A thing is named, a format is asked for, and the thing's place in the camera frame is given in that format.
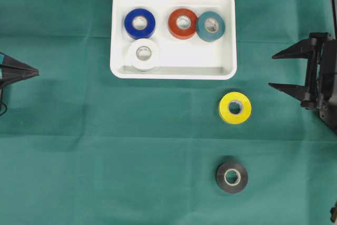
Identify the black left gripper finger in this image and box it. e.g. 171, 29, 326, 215
0, 52, 39, 74
1, 69, 39, 88

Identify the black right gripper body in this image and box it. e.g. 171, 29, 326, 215
301, 32, 332, 110

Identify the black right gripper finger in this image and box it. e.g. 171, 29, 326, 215
272, 38, 316, 59
269, 83, 312, 102

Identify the green tape roll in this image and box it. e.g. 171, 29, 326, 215
196, 11, 225, 42

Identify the red tape roll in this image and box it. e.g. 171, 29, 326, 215
168, 8, 198, 40

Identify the blue tape roll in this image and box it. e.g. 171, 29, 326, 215
124, 8, 156, 40

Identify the white tape roll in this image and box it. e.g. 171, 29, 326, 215
128, 38, 160, 71

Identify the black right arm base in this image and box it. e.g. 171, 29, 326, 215
319, 97, 336, 133

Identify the yellow tape roll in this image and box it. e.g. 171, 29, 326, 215
218, 92, 252, 124

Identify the black tape roll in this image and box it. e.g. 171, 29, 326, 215
216, 161, 248, 194

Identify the white plastic tray case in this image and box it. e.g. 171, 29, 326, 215
110, 0, 237, 80

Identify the green table cloth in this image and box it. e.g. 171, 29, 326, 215
1, 0, 336, 224

